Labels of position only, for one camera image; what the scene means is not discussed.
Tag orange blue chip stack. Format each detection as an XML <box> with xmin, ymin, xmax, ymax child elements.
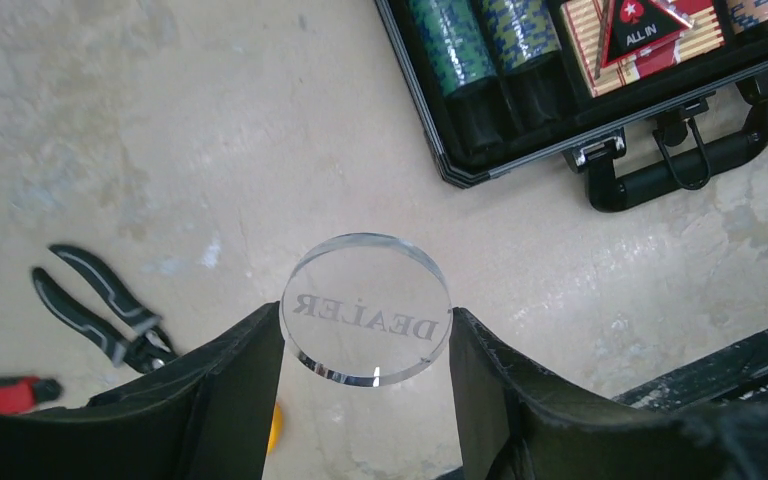
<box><xmin>726</xmin><ymin>0</ymin><xmax>768</xmax><ymax>34</ymax></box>

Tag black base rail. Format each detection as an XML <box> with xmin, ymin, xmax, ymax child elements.
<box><xmin>614</xmin><ymin>329</ymin><xmax>768</xmax><ymax>412</ymax></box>

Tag orange tape measure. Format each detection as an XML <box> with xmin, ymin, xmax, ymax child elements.
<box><xmin>267</xmin><ymin>402</ymin><xmax>284</xmax><ymax>455</ymax></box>

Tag black poker set case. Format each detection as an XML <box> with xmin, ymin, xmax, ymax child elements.
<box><xmin>377</xmin><ymin>1</ymin><xmax>768</xmax><ymax>212</ymax></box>

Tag yellow blue chip stack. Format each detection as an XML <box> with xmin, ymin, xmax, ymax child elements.
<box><xmin>479</xmin><ymin>0</ymin><xmax>560</xmax><ymax>74</ymax></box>

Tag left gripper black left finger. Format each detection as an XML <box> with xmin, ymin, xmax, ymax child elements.
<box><xmin>0</xmin><ymin>303</ymin><xmax>284</xmax><ymax>479</ymax></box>

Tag red card deck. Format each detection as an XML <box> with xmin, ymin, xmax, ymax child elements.
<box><xmin>561</xmin><ymin>0</ymin><xmax>725</xmax><ymax>97</ymax></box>

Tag black pliers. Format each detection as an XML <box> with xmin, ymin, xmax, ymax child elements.
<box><xmin>31</xmin><ymin>244</ymin><xmax>180</xmax><ymax>375</ymax></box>

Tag green blue chip stack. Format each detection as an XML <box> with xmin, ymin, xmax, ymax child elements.
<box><xmin>407</xmin><ymin>0</ymin><xmax>497</xmax><ymax>97</ymax></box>

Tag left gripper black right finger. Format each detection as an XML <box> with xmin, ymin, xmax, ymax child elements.
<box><xmin>450</xmin><ymin>308</ymin><xmax>768</xmax><ymax>479</ymax></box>

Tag triangular all-in button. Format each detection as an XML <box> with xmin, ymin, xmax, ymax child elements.
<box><xmin>598</xmin><ymin>0</ymin><xmax>693</xmax><ymax>68</ymax></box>

